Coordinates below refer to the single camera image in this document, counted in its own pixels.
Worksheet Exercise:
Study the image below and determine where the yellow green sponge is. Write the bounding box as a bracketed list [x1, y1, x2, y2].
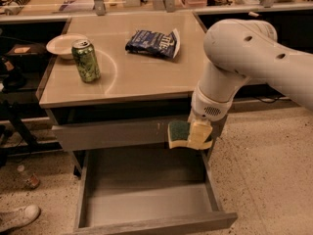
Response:
[167, 119, 213, 151]

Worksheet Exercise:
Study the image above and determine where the open grey middle drawer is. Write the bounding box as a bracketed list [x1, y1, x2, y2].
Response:
[73, 145, 238, 235]

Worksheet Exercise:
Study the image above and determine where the white bowl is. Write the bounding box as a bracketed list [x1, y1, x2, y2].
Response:
[46, 33, 86, 60]

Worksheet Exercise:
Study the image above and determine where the green soda can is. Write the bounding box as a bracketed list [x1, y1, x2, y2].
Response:
[71, 39, 101, 83]

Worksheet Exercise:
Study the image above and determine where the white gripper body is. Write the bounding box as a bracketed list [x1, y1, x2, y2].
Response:
[188, 88, 232, 122]

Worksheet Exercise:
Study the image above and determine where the blue chip bag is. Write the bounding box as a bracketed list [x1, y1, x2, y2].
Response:
[125, 29, 180, 59]

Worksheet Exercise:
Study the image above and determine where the white sneaker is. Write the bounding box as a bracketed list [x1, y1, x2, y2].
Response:
[0, 205, 41, 232]

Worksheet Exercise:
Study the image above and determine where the closed grey top drawer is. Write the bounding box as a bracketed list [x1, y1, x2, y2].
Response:
[52, 113, 229, 152]

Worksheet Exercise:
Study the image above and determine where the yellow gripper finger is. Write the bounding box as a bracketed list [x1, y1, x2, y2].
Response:
[187, 120, 212, 149]

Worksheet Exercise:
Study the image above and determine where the grey drawer cabinet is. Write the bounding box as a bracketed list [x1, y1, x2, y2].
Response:
[35, 11, 241, 235]

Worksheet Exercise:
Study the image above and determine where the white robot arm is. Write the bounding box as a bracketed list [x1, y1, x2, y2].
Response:
[187, 19, 313, 150]

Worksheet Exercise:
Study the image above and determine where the plastic bottle on floor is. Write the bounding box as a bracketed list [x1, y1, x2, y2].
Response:
[17, 164, 40, 189]

